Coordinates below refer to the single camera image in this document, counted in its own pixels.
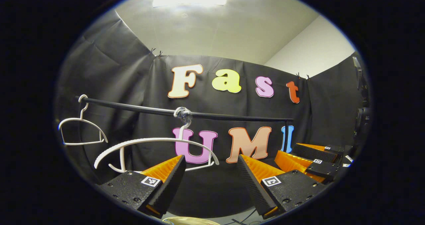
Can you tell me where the small white clothes hanger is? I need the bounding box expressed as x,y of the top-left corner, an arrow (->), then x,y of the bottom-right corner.
58,94 -> 109,146

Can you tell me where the black backdrop cloth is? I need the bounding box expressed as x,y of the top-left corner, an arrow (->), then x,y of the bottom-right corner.
55,10 -> 371,219

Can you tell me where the beige laundry hamper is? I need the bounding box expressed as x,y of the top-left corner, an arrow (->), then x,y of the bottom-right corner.
163,217 -> 219,225

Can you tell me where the black clothes rail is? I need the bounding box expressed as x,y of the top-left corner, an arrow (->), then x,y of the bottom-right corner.
75,95 -> 295,153

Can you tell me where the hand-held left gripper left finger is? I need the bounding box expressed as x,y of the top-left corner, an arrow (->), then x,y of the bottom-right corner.
99,155 -> 187,219

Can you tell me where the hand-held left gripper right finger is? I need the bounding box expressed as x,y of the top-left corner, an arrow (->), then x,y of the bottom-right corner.
236,154 -> 327,220

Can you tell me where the large white clothes hanger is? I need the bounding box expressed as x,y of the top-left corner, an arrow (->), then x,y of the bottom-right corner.
94,107 -> 219,173

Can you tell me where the black floor cable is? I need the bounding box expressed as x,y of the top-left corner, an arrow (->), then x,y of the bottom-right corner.
222,209 -> 258,225

